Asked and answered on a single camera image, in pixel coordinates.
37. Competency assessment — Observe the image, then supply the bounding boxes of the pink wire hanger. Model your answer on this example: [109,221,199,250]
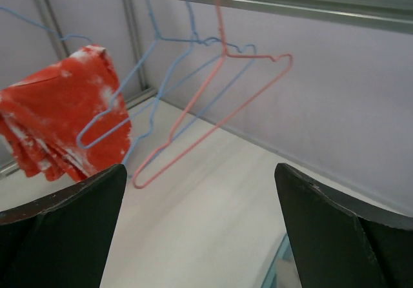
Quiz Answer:
[132,0,294,189]

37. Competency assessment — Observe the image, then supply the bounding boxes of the teal plastic bin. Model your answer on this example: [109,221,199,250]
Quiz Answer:
[261,234,301,288]

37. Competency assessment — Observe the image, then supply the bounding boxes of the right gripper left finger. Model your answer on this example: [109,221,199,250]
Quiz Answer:
[1,164,127,287]

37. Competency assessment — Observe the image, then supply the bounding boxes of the red white trousers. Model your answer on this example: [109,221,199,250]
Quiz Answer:
[1,45,132,181]

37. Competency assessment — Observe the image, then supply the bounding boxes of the blue empty wire hanger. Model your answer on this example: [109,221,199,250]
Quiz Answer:
[122,0,257,172]

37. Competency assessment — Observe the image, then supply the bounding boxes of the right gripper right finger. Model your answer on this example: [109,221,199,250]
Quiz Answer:
[274,163,412,287]

